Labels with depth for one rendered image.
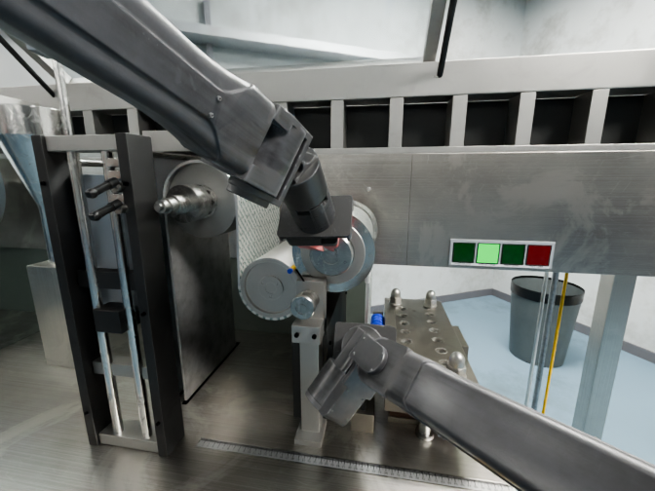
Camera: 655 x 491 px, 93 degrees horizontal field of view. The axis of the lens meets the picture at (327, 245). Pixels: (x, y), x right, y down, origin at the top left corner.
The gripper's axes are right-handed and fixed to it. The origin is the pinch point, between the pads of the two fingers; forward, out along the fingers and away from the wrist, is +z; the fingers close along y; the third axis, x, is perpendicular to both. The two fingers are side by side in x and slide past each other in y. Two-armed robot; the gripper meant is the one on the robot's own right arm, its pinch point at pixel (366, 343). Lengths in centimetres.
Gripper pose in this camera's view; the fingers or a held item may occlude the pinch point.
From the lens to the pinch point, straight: 63.9
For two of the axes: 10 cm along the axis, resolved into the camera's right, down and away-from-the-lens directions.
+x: 1.0, -9.6, 2.6
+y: 9.9, 0.5, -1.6
